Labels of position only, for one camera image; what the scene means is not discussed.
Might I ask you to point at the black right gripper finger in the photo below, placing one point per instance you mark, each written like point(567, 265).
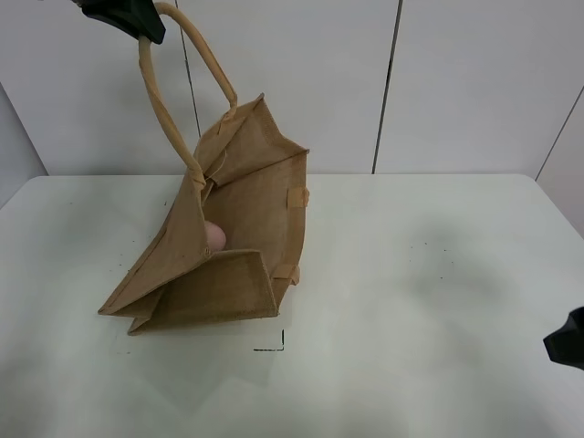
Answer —
point(565, 346)

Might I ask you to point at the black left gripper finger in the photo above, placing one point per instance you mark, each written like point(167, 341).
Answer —
point(136, 18)

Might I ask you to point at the brown linen tote bag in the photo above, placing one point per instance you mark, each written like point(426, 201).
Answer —
point(246, 177)

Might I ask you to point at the pink peach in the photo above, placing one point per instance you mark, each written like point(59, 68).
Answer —
point(215, 236)

